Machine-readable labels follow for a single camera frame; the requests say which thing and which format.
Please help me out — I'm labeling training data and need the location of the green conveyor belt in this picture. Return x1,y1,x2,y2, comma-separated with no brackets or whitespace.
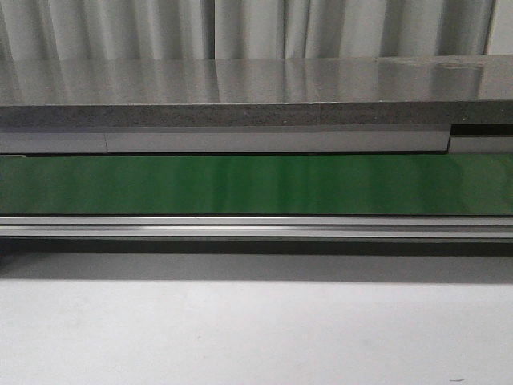
1,154,512,216

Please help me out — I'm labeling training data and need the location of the grey cabinet front panel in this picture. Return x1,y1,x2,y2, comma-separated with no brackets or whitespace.
1,124,512,155

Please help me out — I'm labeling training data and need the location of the grey granite counter slab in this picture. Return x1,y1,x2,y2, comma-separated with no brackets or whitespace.
1,55,512,128

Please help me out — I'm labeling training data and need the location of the white pleated curtain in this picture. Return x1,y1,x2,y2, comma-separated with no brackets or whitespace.
1,1,512,60

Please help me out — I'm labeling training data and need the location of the aluminium conveyor frame rail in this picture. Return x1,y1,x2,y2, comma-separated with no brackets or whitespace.
1,215,512,242

